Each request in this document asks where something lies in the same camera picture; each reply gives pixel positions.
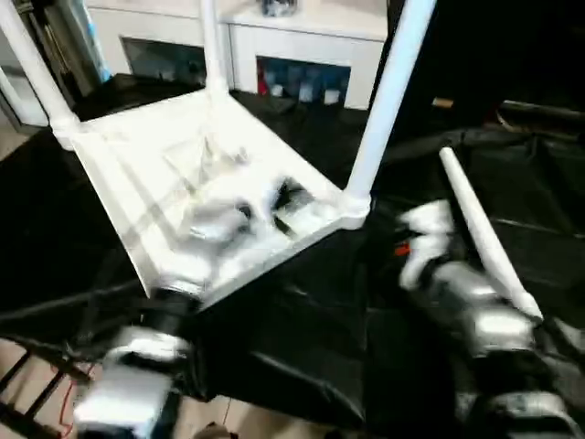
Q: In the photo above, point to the white plastic table leg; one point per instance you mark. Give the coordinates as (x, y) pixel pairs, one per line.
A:
(393, 91)
(36, 68)
(484, 219)
(214, 46)

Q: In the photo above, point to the white plastic table top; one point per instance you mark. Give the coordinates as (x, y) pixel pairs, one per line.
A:
(137, 160)

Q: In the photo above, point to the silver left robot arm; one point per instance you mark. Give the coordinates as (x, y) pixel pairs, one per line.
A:
(151, 347)

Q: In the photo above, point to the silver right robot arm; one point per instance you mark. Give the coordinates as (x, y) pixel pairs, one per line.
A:
(484, 302)

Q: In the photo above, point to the white jar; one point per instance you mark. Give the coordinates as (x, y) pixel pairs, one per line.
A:
(275, 89)
(331, 96)
(304, 93)

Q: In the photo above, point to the red bottle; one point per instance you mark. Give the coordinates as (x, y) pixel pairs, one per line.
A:
(262, 82)

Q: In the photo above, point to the black plastic mat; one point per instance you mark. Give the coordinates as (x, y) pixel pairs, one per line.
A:
(320, 343)

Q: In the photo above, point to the small yellow label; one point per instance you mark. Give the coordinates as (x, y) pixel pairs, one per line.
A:
(442, 103)

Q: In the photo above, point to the dark bag of small parts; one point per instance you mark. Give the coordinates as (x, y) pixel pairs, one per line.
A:
(279, 7)

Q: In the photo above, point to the black speaker cabinet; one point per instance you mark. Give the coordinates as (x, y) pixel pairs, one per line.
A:
(448, 50)

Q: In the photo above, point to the white sideboard cabinet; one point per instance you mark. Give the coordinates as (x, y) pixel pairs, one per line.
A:
(160, 27)

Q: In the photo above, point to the dark brown rounded object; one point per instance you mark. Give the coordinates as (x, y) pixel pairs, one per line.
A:
(217, 432)

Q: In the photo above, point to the blue and white tube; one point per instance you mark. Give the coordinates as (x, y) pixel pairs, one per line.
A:
(96, 41)

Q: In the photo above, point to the grey metal tripod stand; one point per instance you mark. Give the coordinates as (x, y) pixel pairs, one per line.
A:
(59, 50)

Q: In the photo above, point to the white slanted pipe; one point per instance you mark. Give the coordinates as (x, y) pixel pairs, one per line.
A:
(20, 98)

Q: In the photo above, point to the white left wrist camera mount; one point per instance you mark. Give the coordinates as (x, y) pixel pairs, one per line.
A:
(247, 201)

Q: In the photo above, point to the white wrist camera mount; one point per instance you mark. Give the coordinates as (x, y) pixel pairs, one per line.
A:
(427, 238)
(247, 201)

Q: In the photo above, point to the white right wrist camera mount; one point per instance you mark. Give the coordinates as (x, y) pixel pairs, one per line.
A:
(427, 238)

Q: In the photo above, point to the black metal floor frame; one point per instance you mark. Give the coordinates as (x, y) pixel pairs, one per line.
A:
(32, 393)

